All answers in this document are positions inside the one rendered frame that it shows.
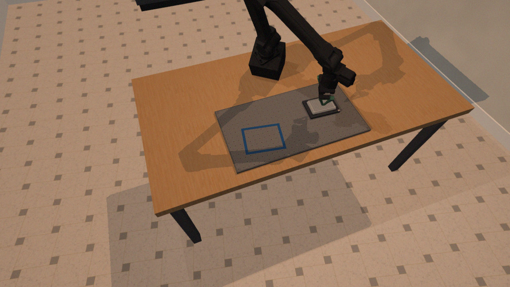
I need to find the beige gridded plate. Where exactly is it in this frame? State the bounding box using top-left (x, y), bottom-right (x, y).
top-left (307, 98), bottom-right (336, 114)

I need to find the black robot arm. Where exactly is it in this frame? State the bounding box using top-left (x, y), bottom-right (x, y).
top-left (244, 0), bottom-right (356, 89)

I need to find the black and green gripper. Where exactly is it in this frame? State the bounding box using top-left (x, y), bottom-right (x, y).
top-left (317, 74), bottom-right (335, 106)

